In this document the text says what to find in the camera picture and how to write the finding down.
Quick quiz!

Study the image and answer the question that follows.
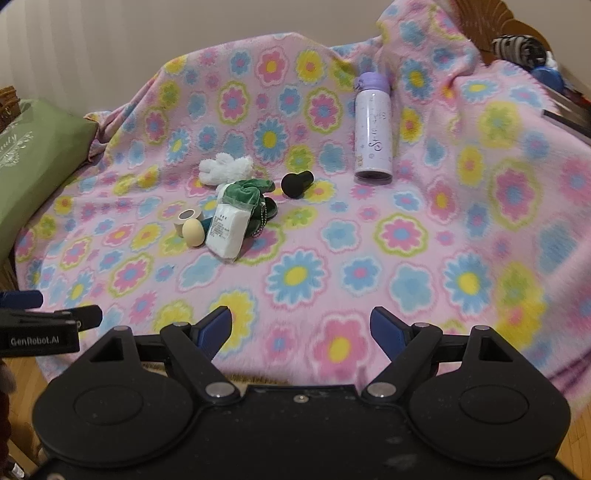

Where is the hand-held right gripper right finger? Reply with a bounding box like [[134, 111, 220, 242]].
[[361, 305, 520, 405]]

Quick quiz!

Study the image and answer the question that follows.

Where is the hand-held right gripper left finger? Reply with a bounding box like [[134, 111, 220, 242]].
[[81, 305, 242, 405]]

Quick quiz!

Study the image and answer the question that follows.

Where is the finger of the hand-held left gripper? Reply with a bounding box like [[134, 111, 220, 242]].
[[0, 289, 45, 308], [54, 304, 104, 331]]

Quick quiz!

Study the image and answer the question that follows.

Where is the beige sponge with teal handle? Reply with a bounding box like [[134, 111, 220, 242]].
[[181, 217, 217, 250]]

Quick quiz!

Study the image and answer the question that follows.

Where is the white cotton pad pack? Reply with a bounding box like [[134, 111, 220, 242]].
[[204, 203, 253, 260]]

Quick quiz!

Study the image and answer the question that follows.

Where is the beige tape roll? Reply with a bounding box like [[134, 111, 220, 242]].
[[173, 209, 208, 239]]

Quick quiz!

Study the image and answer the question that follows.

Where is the black makeup sponge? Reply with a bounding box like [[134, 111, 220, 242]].
[[281, 171, 316, 199]]

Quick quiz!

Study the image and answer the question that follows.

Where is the person's left forearm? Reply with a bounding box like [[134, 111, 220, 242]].
[[0, 360, 20, 464]]

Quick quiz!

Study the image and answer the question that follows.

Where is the pink floral fleece blanket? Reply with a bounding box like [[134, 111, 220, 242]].
[[9, 0, 591, 398]]

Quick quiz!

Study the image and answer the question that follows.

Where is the green embroidered pillow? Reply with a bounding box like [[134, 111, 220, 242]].
[[0, 98, 100, 265]]

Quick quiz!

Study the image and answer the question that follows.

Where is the green and white plush toy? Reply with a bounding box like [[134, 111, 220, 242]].
[[217, 179, 279, 239]]

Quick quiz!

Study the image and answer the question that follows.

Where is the purple and white bottle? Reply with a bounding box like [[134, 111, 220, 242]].
[[353, 71, 393, 185]]

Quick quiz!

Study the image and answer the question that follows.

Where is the brown wicker hamper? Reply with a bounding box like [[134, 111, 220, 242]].
[[0, 85, 25, 126]]

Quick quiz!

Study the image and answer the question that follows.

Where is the dark hardcover book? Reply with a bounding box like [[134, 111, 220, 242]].
[[540, 87, 591, 145]]

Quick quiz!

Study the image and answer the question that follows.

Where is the blue round container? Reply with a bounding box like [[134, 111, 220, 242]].
[[531, 65, 565, 91]]

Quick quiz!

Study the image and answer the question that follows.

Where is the black and white striped cloth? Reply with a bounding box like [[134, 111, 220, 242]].
[[490, 36, 548, 66]]

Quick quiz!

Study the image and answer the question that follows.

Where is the brown wicker chair back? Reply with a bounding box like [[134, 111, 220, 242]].
[[450, 0, 553, 66]]

